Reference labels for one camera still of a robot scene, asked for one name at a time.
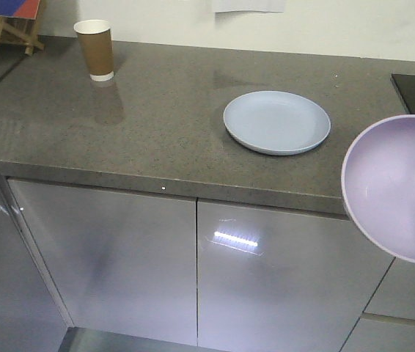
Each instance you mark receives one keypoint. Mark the grey cabinet door under counter left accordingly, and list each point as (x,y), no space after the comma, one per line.
(122,262)

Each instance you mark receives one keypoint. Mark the wooden stand with coloured board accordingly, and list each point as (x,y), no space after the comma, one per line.
(20,22)

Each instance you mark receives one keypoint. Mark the purple plastic bowl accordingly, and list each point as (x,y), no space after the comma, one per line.
(378,185)

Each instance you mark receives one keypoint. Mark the grey cabinet door under counter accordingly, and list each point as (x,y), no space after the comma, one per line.
(270,280)
(122,262)

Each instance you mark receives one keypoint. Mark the grey cabinet door under counter right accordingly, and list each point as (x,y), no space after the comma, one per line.
(270,280)

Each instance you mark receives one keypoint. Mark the white paper sheet on wall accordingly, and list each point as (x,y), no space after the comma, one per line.
(274,6)

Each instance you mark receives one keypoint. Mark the light blue plate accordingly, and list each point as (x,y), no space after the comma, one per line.
(276,123)

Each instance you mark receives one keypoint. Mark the brown paper cup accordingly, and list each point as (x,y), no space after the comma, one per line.
(94,37)

